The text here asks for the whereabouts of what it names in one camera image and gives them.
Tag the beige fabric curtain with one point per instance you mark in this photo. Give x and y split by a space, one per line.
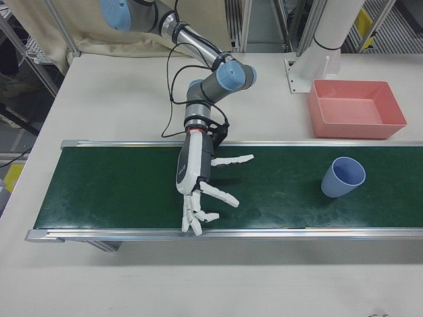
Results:
132 43

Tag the aluminium frame rack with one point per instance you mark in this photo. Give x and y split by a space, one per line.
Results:
261 23

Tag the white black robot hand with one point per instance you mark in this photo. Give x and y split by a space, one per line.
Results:
190 165

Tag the yellow black safety marker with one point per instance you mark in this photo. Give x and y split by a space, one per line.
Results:
363 20

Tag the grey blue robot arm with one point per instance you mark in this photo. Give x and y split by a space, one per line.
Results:
228 77

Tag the white mounting bracket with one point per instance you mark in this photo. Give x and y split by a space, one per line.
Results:
307 76

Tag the aluminium frame post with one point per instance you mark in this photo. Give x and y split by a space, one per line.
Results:
62 29

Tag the pink plastic box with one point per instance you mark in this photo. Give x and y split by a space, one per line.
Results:
347 109

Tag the white cylindrical column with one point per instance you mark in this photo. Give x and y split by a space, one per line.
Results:
337 23

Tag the light blue plastic cup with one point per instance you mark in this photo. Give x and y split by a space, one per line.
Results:
337 188

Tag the green conveyor belt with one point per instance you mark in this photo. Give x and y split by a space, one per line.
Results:
115 185

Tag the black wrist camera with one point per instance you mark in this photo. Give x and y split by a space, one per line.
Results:
219 135

